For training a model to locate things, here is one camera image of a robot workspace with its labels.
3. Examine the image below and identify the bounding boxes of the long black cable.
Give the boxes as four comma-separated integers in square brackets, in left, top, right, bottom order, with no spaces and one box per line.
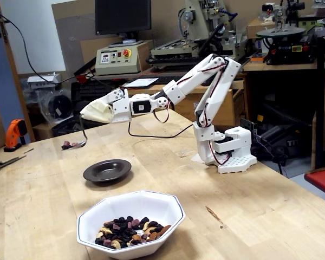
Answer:
[0,7,193,138]

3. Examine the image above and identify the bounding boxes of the black spool in plastic bag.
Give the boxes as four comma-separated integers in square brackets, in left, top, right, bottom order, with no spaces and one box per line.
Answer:
[36,88,73,124]

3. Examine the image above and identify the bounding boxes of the wooden workbench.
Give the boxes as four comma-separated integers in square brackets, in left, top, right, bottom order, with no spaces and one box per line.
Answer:
[243,58,325,82]

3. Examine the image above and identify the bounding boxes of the white octagonal bowl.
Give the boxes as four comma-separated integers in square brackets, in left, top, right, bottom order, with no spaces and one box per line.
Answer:
[76,190,186,258]

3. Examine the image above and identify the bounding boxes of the white plastic box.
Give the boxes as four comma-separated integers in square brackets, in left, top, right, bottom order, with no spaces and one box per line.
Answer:
[27,72,62,89]

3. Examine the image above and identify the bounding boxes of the black scroll saw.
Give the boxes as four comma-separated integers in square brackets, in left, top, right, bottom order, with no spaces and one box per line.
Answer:
[256,0,319,66]

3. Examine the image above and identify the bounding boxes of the black computer monitor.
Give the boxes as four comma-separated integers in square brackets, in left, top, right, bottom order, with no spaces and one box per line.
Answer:
[94,0,152,48]

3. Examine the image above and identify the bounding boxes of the black shop vacuum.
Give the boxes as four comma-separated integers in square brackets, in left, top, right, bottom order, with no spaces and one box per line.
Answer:
[256,123,317,170]

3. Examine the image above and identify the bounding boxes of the black plastic case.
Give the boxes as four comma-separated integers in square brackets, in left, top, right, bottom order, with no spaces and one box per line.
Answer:
[70,80,123,124]

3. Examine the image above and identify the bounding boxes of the large cardboard sheet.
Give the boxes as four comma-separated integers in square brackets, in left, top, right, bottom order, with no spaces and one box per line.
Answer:
[51,0,98,79]

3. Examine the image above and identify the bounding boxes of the wooden desk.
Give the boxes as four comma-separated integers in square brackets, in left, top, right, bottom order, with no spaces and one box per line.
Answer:
[111,76,246,127]

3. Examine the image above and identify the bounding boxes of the brown round plate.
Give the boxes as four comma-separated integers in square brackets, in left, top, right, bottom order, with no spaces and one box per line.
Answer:
[83,159,132,184]

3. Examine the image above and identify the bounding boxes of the green cardboard box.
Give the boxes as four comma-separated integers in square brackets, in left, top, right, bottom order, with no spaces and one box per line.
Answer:
[297,16,325,35]

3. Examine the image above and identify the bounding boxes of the bent metal spoon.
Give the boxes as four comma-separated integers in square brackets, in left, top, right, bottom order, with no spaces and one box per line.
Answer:
[61,115,88,151]

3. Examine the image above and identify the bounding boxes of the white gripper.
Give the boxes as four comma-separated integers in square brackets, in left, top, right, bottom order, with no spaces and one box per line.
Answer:
[104,88,133,124]

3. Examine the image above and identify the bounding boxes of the scooped dried fruit pieces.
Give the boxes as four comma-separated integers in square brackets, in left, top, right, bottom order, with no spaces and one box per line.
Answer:
[61,140,79,151]

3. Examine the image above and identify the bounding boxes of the beige masking tape wrap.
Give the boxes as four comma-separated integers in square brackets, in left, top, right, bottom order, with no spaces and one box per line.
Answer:
[80,97,115,123]

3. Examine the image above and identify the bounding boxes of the beige control box red button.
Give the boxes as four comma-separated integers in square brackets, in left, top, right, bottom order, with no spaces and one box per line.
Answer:
[95,40,154,76]

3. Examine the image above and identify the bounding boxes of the green controller board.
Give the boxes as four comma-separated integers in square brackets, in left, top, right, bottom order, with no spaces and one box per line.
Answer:
[240,118,258,136]

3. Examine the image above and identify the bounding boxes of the red chair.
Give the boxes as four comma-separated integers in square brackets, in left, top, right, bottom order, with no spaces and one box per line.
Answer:
[304,164,325,200]

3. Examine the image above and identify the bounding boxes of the nut and dried fruit mix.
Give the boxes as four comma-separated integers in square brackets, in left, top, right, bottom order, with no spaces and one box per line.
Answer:
[94,216,172,249]

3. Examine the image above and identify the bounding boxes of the white paper sheet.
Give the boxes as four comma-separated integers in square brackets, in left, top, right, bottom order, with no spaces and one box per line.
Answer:
[120,77,160,89]

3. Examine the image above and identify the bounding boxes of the black keyboard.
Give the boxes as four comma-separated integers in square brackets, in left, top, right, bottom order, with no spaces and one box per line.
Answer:
[140,75,192,85]

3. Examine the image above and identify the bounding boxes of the brown cardboard box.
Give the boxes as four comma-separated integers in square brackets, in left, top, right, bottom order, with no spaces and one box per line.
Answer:
[246,18,277,40]

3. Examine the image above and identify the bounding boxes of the beige milling machine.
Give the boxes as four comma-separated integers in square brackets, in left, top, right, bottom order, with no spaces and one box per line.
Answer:
[147,0,251,72]

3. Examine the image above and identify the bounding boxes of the flat cardboard pieces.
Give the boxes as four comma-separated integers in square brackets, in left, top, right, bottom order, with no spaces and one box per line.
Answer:
[0,147,35,173]

